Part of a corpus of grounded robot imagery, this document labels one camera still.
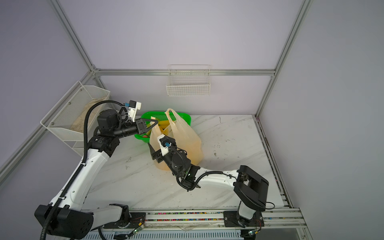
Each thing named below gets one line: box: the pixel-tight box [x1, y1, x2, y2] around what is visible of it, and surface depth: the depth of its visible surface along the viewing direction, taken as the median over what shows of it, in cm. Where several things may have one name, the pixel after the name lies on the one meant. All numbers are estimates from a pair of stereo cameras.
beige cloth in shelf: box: [70, 97, 107, 133], surface depth 78 cm
